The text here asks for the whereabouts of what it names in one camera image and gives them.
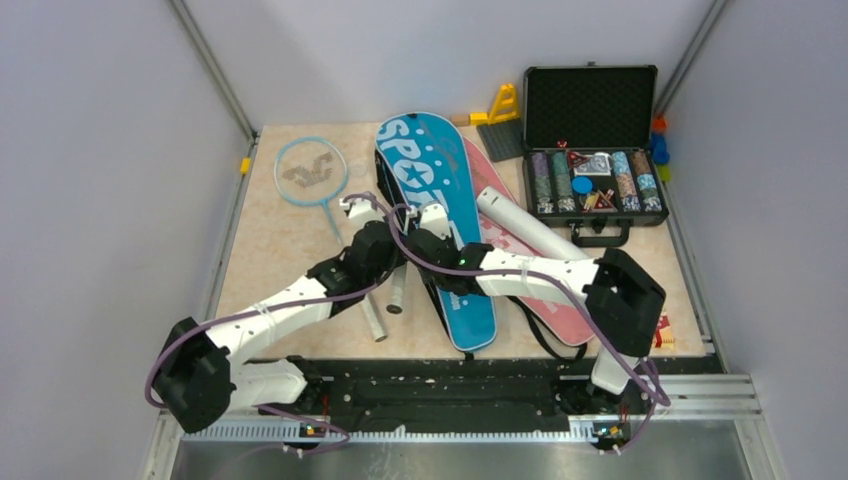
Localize blue badminton racket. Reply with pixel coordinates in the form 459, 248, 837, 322
273, 135, 389, 344
386, 265, 407, 315

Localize blue racket cover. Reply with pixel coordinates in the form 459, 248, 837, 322
375, 112, 497, 353

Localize clear tube lid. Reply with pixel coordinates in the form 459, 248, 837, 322
348, 163, 369, 178

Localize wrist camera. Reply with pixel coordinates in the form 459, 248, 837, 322
407, 203, 454, 239
339, 198, 383, 228

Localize red white card box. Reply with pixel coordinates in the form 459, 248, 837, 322
653, 313, 675, 349

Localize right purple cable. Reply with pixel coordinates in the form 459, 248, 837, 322
387, 203, 672, 452

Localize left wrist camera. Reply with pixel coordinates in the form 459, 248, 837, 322
339, 198, 383, 228

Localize white shuttlecock tube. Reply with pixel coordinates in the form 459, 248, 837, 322
476, 187, 589, 261

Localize yellow letter A toy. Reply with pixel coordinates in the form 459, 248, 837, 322
469, 83, 520, 126

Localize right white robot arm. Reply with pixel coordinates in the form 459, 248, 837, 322
392, 229, 670, 412

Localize black poker chip case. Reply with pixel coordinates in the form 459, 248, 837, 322
521, 65, 669, 248

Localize dark grey building plate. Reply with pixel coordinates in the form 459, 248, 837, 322
476, 119, 524, 162

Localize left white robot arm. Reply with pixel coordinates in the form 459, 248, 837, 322
145, 221, 400, 433

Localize pink racket cover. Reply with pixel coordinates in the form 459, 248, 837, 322
464, 139, 598, 346

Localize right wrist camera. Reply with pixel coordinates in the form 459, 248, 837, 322
407, 203, 454, 239

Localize small wooden block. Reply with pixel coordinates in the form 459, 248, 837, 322
450, 113, 471, 127

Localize coloured toys in corner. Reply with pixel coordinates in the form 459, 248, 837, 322
650, 116, 672, 182

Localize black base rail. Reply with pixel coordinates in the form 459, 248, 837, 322
238, 357, 654, 439

